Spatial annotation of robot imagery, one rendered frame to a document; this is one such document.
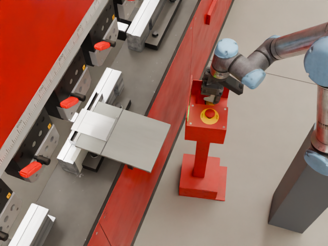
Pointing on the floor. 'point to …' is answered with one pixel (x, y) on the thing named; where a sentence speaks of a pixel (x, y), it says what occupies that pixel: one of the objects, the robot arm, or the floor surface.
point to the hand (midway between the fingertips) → (215, 101)
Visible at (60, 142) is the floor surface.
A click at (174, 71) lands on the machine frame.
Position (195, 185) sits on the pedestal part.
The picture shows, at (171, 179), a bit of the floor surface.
